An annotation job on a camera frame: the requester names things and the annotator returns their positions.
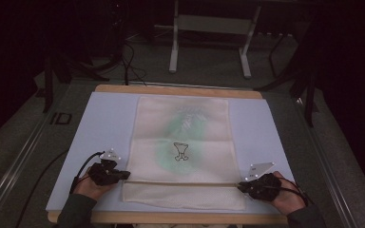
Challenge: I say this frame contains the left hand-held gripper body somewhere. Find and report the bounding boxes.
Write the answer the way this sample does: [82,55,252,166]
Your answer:
[87,148,124,187]

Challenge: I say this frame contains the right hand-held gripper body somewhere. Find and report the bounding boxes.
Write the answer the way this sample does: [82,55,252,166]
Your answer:
[242,161,283,202]

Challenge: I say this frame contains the white mesh laundry bag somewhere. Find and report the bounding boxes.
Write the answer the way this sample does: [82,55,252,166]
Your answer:
[121,95,247,212]

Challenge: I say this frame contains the person's left hand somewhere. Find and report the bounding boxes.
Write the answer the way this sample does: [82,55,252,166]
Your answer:
[71,170,118,202]

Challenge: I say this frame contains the person's right hand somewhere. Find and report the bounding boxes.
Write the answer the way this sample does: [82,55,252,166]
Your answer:
[269,170,309,217]

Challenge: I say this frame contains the light blue table mat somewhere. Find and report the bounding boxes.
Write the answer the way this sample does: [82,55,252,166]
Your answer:
[45,91,298,216]

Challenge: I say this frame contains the green garment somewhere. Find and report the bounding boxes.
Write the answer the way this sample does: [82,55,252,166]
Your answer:
[156,106,209,174]

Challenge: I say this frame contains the white table board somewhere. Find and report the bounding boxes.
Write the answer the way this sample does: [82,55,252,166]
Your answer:
[47,84,291,226]

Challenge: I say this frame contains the black metal stand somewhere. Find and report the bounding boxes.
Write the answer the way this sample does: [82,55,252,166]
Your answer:
[41,0,131,114]
[254,29,320,128]

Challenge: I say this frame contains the white metal stand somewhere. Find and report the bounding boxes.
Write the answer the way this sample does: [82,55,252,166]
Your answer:
[153,0,262,80]

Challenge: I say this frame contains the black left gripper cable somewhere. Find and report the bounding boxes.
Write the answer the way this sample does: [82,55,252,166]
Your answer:
[69,150,106,195]

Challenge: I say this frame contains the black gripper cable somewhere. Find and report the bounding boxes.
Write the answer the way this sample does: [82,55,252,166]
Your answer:
[275,176,316,207]
[69,150,106,195]

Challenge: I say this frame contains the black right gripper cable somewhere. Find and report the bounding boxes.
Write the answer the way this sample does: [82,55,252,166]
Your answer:
[275,176,316,207]

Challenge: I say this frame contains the metal floor rail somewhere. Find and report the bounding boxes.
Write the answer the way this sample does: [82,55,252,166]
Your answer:
[293,96,359,228]
[0,79,72,228]

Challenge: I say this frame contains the black floor cables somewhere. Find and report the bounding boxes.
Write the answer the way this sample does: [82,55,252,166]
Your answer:
[119,39,148,87]

